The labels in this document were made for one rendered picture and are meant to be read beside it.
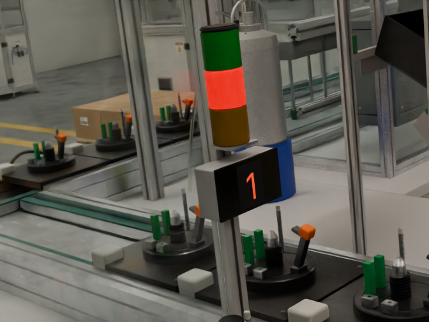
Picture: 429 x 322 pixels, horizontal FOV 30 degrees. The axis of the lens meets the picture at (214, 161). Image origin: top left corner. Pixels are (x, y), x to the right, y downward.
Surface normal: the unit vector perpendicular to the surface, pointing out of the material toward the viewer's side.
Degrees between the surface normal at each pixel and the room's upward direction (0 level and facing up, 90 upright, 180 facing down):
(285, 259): 0
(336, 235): 0
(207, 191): 90
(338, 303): 0
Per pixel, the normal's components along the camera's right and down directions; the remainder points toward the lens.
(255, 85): -0.05, 0.25
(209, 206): -0.70, 0.26
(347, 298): -0.11, -0.96
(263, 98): 0.24, 0.22
